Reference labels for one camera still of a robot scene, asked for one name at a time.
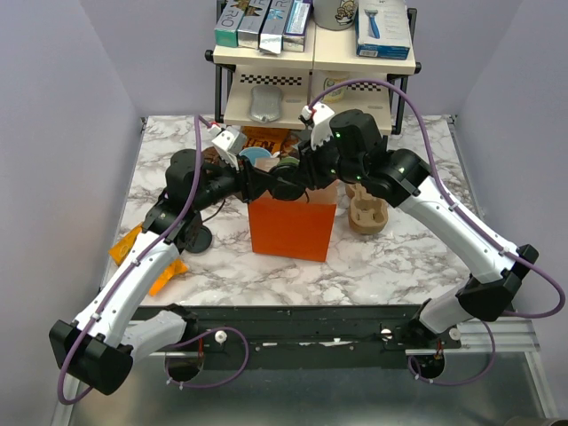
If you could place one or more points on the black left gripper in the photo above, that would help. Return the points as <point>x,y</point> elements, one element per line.
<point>252,182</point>

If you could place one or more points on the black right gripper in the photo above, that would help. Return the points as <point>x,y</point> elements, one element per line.
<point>308,164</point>

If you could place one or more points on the black plastic cup lid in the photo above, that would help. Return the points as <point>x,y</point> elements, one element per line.
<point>288,192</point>

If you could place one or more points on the orange paper gift bag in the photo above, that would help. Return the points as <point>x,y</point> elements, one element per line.
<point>298,229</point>

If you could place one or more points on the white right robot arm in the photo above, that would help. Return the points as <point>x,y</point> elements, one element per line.
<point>348,147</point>

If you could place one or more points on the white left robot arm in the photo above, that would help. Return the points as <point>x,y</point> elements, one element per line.
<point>94,348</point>

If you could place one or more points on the light blue cup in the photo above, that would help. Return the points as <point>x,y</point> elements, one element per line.
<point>253,153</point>

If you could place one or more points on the orange snack bag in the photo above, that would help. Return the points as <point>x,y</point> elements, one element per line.
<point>277,141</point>

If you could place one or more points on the brown and white pouch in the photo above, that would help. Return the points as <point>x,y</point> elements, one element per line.
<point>210,155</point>

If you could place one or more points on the brown cardboard cup carrier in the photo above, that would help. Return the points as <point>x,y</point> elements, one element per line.
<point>367,215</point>

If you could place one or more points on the cream two-tier shelf rack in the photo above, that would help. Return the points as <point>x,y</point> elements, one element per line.
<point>238,70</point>

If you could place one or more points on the purple white toothpaste box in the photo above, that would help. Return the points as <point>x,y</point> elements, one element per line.
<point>295,31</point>

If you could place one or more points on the silver blue toothpaste box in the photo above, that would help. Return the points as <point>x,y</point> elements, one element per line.
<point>271,36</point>

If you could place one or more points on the grey cartoon mug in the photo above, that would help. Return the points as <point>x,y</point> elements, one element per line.
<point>335,14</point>

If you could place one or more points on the blue razor package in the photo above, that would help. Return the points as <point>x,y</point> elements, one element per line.
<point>382,30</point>

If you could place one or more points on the teal toothpaste box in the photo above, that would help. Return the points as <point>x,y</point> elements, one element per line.
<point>226,29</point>

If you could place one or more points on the orange snack packet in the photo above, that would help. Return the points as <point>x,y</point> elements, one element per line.
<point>123,247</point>

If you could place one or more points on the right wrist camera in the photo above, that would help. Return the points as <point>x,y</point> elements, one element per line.
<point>317,117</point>

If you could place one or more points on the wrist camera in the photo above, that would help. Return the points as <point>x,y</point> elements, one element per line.
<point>317,117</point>
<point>228,143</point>

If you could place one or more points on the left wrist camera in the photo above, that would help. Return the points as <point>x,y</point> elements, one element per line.
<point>228,143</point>

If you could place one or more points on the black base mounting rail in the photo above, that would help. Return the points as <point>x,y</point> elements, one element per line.
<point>308,337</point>

